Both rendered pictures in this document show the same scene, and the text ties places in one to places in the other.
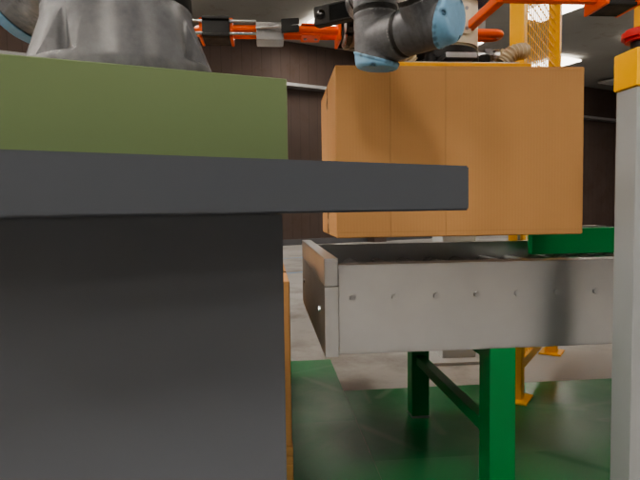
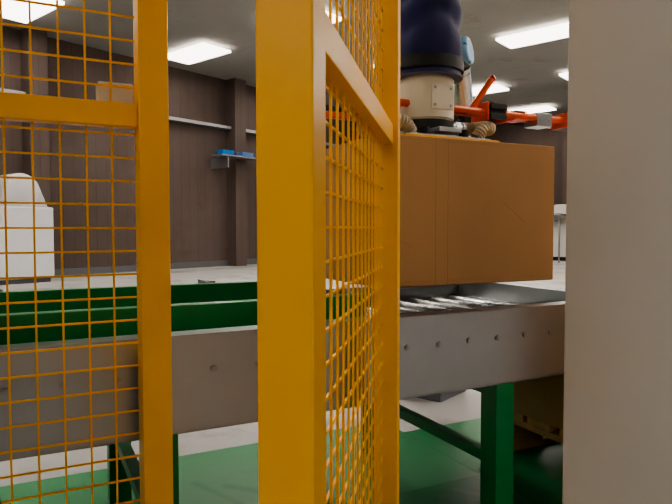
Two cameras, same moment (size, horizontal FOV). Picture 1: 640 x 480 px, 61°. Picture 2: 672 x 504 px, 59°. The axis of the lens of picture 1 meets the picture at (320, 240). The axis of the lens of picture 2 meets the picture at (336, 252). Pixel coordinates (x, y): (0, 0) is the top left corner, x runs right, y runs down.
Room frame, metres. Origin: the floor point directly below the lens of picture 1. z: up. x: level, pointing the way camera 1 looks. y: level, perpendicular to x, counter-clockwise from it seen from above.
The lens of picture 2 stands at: (3.11, -1.27, 0.80)
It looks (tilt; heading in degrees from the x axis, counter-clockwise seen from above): 2 degrees down; 159
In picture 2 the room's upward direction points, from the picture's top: straight up
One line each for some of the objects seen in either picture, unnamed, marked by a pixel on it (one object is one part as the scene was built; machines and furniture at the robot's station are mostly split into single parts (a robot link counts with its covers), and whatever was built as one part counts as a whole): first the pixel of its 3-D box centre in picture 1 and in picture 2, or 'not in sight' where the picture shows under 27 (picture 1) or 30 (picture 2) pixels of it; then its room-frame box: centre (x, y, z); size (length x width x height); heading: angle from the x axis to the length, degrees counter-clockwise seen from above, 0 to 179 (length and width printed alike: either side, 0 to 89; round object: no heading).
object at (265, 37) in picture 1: (270, 34); (537, 121); (1.44, 0.12, 1.16); 0.07 x 0.07 x 0.04; 6
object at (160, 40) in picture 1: (121, 50); not in sight; (0.58, 0.21, 0.88); 0.19 x 0.19 x 0.10
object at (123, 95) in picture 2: not in sight; (115, 101); (1.99, -1.25, 1.02); 0.06 x 0.03 x 0.06; 96
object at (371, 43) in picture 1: (379, 39); not in sight; (1.13, -0.13, 1.06); 0.12 x 0.09 x 0.12; 44
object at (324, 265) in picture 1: (315, 257); (518, 293); (1.48, 0.01, 0.58); 0.70 x 0.03 x 0.06; 6
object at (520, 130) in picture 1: (437, 159); (432, 213); (1.49, -0.32, 0.84); 0.60 x 0.40 x 0.40; 94
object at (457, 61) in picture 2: not in sight; (425, 69); (1.48, -0.34, 1.29); 0.23 x 0.23 x 0.04
